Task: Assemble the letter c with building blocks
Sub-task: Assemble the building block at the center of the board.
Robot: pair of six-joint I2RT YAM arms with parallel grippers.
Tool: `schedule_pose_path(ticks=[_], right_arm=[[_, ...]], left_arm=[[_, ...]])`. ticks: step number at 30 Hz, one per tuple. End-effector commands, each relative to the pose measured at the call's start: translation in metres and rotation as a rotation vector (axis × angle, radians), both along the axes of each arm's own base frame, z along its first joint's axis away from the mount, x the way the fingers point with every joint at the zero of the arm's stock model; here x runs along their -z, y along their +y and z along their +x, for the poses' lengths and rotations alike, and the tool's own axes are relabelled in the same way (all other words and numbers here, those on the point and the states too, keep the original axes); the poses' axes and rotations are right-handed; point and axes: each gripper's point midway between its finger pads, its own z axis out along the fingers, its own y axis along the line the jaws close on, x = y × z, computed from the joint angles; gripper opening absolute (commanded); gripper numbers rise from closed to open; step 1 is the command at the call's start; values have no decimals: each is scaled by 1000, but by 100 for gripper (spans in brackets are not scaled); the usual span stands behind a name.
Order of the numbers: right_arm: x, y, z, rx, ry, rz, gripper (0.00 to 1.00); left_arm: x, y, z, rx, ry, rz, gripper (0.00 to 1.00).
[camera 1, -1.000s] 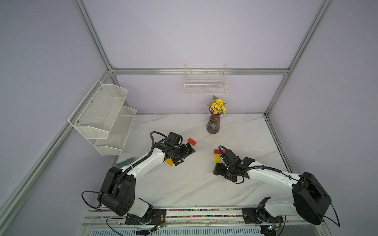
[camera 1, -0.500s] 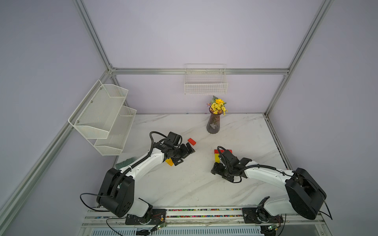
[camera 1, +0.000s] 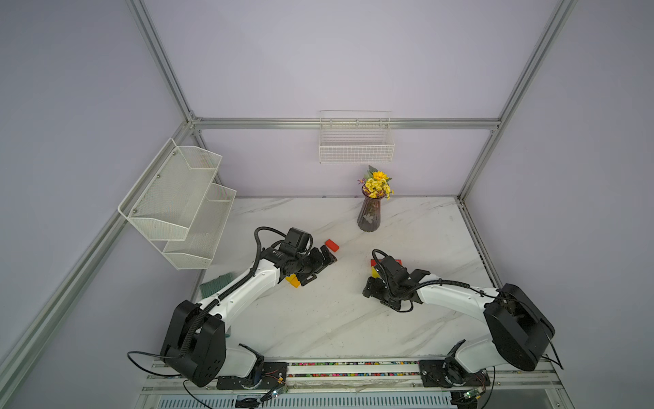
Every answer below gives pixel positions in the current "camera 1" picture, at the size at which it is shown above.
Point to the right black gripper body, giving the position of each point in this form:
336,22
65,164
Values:
384,290

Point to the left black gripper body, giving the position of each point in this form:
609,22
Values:
308,265

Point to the orange-red block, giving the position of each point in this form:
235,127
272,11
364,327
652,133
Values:
332,246

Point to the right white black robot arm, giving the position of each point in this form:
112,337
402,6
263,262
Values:
518,332

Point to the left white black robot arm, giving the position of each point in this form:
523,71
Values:
196,342

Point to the orange block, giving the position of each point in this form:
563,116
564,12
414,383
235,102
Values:
293,281

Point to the dark glass vase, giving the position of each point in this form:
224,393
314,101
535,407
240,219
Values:
370,215

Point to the yellow flower bouquet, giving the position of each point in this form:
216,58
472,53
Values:
375,184

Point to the green dustpan brush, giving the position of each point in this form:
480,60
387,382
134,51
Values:
208,288

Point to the lower white mesh shelf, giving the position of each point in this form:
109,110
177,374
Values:
198,250

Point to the white mesh shelf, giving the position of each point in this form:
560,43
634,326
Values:
163,204
198,250

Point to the upper white mesh shelf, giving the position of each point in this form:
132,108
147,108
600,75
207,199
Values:
163,204

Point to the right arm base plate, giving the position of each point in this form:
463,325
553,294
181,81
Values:
444,374

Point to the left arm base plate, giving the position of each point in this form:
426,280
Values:
264,376

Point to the white wire wall basket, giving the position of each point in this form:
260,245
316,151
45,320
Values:
355,137

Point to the aluminium front rail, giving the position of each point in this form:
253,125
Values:
367,375

